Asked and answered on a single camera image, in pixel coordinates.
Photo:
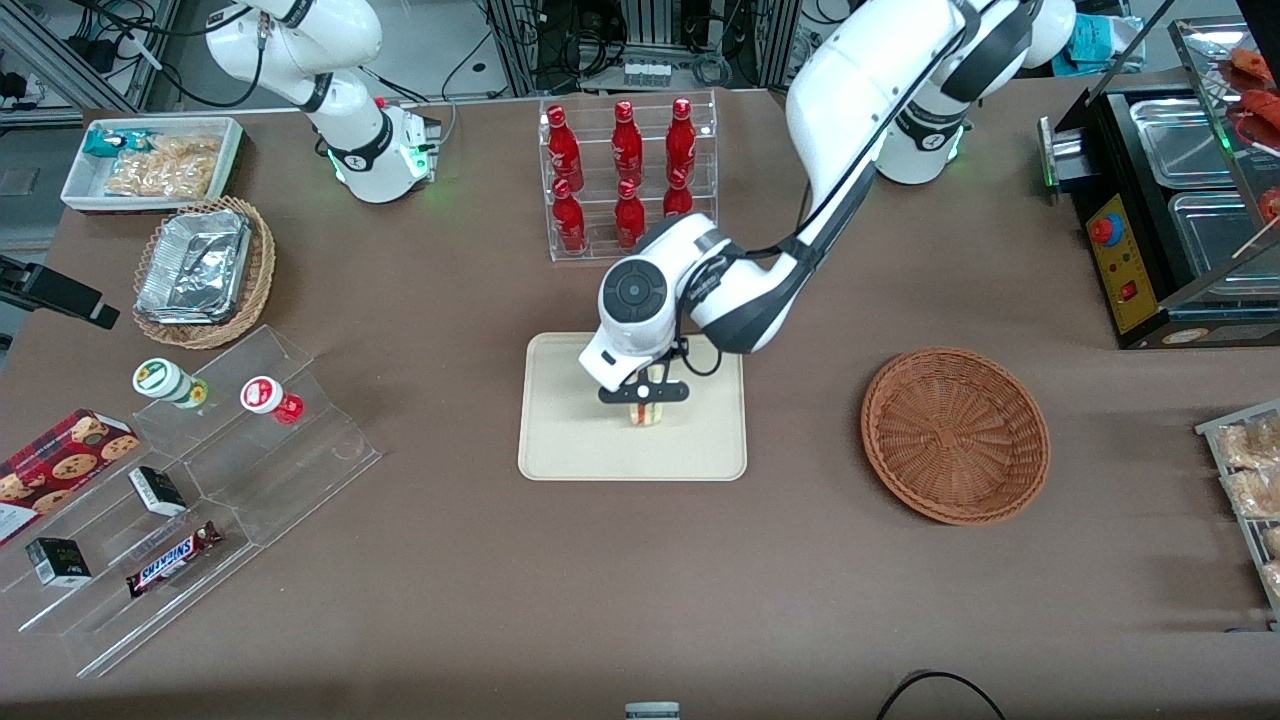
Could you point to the plastic-wrapped triangle sandwich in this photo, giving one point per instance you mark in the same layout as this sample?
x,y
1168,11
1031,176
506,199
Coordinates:
x,y
647,415

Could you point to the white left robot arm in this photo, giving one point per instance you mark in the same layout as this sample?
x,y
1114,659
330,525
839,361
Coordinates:
x,y
860,90

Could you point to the beige plastic tray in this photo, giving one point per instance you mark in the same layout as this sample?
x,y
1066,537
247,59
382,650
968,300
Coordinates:
x,y
560,440

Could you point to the round brown wicker basket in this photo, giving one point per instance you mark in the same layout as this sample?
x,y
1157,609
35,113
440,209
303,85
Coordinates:
x,y
950,440

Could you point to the small oval wicker basket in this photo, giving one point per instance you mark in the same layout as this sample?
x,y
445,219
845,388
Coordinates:
x,y
262,260

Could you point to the metal tray of pastries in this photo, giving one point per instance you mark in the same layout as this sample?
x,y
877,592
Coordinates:
x,y
1240,520

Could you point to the red drink bottle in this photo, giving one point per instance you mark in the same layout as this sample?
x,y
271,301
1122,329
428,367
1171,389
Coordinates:
x,y
630,218
569,222
681,140
627,140
677,200
563,145

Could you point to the clear acrylic bottle rack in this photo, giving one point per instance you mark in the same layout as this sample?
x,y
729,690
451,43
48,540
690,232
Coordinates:
x,y
597,120

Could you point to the grey device at table edge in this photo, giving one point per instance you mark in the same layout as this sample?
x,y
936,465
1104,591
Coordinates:
x,y
652,711

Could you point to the white power strip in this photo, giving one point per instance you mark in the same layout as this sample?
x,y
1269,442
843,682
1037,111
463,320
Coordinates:
x,y
645,72

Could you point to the clear acrylic step display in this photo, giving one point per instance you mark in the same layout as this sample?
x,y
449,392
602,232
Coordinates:
x,y
280,480

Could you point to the red-lidded white cup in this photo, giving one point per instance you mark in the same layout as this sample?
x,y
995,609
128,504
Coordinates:
x,y
264,395

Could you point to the stacked aluminium foil containers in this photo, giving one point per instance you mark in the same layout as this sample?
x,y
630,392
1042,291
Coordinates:
x,y
195,265

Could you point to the green-lidded white cup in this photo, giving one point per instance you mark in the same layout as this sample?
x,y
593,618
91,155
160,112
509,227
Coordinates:
x,y
162,378

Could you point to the black food warmer cabinet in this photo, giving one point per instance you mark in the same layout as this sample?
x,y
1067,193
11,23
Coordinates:
x,y
1125,260

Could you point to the small black carton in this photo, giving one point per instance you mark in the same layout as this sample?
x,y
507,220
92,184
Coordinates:
x,y
58,562
158,492

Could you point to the Snickers chocolate bar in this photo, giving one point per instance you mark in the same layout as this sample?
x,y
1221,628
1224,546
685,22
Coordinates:
x,y
172,560

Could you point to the clear bag of chips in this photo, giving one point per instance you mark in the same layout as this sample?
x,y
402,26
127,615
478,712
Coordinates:
x,y
165,172

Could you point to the stainless steel pan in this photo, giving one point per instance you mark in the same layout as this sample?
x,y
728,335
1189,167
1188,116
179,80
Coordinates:
x,y
1215,235
1180,140

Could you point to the red cookie box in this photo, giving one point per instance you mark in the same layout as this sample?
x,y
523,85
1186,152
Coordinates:
x,y
60,465

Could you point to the teal snack packet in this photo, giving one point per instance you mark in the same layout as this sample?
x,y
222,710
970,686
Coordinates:
x,y
105,142

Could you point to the wrapped beige pastry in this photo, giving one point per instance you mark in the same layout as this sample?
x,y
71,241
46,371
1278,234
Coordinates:
x,y
1255,492
1250,445

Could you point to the white rectangular snack bin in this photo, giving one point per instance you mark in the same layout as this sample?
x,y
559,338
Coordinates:
x,y
78,185

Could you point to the red sausage on stick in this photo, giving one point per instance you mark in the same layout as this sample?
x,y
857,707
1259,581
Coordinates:
x,y
1255,62
1262,105

